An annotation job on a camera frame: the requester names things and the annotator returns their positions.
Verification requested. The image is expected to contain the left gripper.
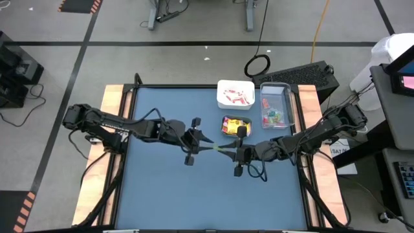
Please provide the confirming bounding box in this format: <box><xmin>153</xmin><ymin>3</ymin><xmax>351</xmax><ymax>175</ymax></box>
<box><xmin>180</xmin><ymin>128</ymin><xmax>217</xmax><ymax>167</ymax></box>

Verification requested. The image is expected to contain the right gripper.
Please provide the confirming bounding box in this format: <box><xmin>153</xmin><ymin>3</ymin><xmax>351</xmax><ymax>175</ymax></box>
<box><xmin>222</xmin><ymin>139</ymin><xmax>257</xmax><ymax>178</ymax></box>

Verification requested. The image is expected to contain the teal plastic bin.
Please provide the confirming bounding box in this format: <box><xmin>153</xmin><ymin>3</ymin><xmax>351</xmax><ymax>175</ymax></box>
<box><xmin>221</xmin><ymin>115</ymin><xmax>253</xmax><ymax>137</ymax></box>

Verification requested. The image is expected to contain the white plastic box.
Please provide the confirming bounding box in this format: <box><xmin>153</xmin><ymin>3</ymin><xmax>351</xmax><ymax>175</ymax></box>
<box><xmin>216</xmin><ymin>79</ymin><xmax>256</xmax><ymax>111</ymax></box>

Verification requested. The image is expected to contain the clear plastic bin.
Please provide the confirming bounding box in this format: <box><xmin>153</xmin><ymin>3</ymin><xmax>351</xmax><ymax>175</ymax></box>
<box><xmin>259</xmin><ymin>82</ymin><xmax>296</xmax><ymax>130</ymax></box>

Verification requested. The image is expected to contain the wooden side board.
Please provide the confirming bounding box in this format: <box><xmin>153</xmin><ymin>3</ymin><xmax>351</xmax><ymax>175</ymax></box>
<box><xmin>71</xmin><ymin>84</ymin><xmax>133</xmax><ymax>227</ymax></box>
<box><xmin>297</xmin><ymin>84</ymin><xmax>349</xmax><ymax>227</ymax></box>

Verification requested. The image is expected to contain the black perforated computer tower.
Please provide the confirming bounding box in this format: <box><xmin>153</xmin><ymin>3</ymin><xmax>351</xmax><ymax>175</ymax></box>
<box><xmin>252</xmin><ymin>60</ymin><xmax>341</xmax><ymax>105</ymax></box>

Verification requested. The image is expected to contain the white paper sheet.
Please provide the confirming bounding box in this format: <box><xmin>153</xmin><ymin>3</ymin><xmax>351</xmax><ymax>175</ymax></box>
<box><xmin>329</xmin><ymin>138</ymin><xmax>358</xmax><ymax>176</ymax></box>

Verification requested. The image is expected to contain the black power strip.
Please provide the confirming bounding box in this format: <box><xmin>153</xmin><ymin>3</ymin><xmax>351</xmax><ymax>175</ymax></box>
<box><xmin>156</xmin><ymin>10</ymin><xmax>180</xmax><ymax>23</ymax></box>

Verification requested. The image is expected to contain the gray metal stand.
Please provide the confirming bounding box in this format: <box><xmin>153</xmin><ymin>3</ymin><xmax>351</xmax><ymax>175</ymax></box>
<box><xmin>147</xmin><ymin>0</ymin><xmax>161</xmax><ymax>32</ymax></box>
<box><xmin>232</xmin><ymin>0</ymin><xmax>258</xmax><ymax>32</ymax></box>

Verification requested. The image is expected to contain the gray desk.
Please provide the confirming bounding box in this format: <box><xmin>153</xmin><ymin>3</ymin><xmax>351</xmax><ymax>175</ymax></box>
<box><xmin>370</xmin><ymin>64</ymin><xmax>414</xmax><ymax>151</ymax></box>

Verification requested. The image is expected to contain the gray side table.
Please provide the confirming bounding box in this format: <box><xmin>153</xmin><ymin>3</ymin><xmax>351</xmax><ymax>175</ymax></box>
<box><xmin>381</xmin><ymin>148</ymin><xmax>414</xmax><ymax>233</ymax></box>

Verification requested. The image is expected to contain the black keyboard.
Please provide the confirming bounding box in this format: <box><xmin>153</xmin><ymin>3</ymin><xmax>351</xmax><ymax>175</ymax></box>
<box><xmin>393</xmin><ymin>161</ymin><xmax>414</xmax><ymax>200</ymax></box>

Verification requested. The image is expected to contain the black monitor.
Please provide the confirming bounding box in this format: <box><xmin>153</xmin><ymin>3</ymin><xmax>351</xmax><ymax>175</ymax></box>
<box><xmin>382</xmin><ymin>45</ymin><xmax>414</xmax><ymax>98</ymax></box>

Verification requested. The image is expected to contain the white plastic bag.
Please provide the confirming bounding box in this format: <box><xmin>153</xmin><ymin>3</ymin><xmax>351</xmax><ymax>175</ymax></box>
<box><xmin>349</xmin><ymin>32</ymin><xmax>414</xmax><ymax>112</ymax></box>

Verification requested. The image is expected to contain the hazard-striped black floor mat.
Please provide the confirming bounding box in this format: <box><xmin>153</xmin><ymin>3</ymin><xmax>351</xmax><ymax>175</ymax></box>
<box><xmin>0</xmin><ymin>190</ymin><xmax>37</xmax><ymax>233</ymax></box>
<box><xmin>57</xmin><ymin>0</ymin><xmax>104</xmax><ymax>14</ymax></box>

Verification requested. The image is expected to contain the black computer case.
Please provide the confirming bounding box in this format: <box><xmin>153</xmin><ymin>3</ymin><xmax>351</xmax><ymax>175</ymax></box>
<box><xmin>0</xmin><ymin>73</ymin><xmax>30</xmax><ymax>109</ymax></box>
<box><xmin>0</xmin><ymin>30</ymin><xmax>45</xmax><ymax>85</ymax></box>

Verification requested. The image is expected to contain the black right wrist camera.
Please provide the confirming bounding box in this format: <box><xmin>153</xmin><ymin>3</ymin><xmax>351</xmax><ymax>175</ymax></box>
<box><xmin>236</xmin><ymin>126</ymin><xmax>248</xmax><ymax>146</ymax></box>

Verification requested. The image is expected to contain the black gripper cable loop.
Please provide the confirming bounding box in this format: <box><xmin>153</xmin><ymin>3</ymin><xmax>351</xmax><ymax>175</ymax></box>
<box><xmin>247</xmin><ymin>161</ymin><xmax>268</xmax><ymax>183</ymax></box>

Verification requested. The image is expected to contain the black coiled cable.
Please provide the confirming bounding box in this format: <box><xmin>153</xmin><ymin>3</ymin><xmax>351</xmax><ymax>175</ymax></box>
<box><xmin>243</xmin><ymin>0</ymin><xmax>272</xmax><ymax>79</ymax></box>

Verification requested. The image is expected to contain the orange hanging cable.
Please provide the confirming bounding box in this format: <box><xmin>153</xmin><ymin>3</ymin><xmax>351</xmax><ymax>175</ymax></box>
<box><xmin>310</xmin><ymin>0</ymin><xmax>331</xmax><ymax>64</ymax></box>

